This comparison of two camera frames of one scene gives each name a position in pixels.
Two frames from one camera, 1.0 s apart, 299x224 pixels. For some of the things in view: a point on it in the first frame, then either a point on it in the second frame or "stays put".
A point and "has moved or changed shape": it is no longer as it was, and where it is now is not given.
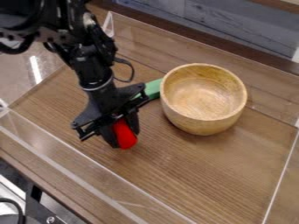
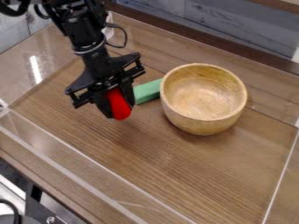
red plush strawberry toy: [124, 134] has moved or changed shape
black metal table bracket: [37, 213] stays put
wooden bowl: [201, 97] stays put
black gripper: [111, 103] → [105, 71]
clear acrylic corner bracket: [107, 24] stays put
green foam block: [152, 89] stays put
